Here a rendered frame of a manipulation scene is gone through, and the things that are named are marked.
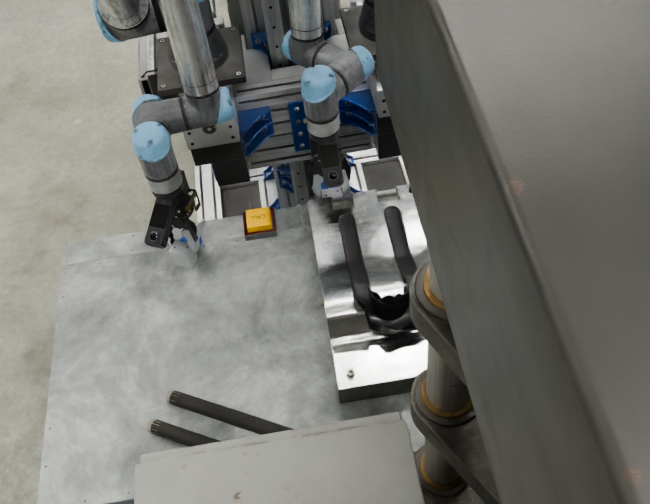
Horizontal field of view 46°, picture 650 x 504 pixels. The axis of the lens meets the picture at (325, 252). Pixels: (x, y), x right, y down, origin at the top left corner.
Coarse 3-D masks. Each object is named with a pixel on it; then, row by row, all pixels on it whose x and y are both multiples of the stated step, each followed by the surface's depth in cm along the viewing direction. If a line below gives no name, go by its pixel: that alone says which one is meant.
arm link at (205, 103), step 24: (168, 0) 150; (192, 0) 151; (168, 24) 154; (192, 24) 154; (192, 48) 156; (192, 72) 160; (192, 96) 164; (216, 96) 166; (192, 120) 167; (216, 120) 168
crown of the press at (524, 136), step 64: (384, 0) 57; (448, 0) 41; (512, 0) 40; (576, 0) 40; (640, 0) 39; (384, 64) 62; (448, 64) 38; (512, 64) 37; (576, 64) 37; (640, 64) 36; (448, 128) 41; (512, 128) 34; (576, 128) 34; (640, 128) 34; (448, 192) 44; (512, 192) 32; (576, 192) 32; (640, 192) 31; (448, 256) 47; (512, 256) 32; (576, 256) 30; (640, 256) 29; (512, 320) 34; (576, 320) 28; (640, 320) 28; (512, 384) 36; (576, 384) 27; (640, 384) 26; (512, 448) 38; (576, 448) 28; (640, 448) 25
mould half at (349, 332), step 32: (320, 224) 179; (384, 224) 178; (416, 224) 177; (320, 256) 174; (384, 256) 173; (416, 256) 171; (384, 288) 161; (352, 320) 159; (352, 352) 161; (384, 352) 160; (416, 352) 159; (352, 384) 156; (384, 384) 156
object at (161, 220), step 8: (160, 200) 171; (168, 200) 171; (160, 208) 171; (168, 208) 170; (176, 208) 172; (152, 216) 171; (160, 216) 170; (168, 216) 170; (152, 224) 171; (160, 224) 170; (168, 224) 170; (152, 232) 170; (160, 232) 170; (168, 232) 171; (144, 240) 170; (152, 240) 170; (160, 240) 169; (160, 248) 171
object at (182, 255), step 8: (176, 240) 185; (184, 240) 187; (200, 240) 188; (176, 248) 183; (184, 248) 183; (176, 256) 184; (184, 256) 183; (192, 256) 185; (176, 264) 187; (184, 264) 186; (192, 264) 186
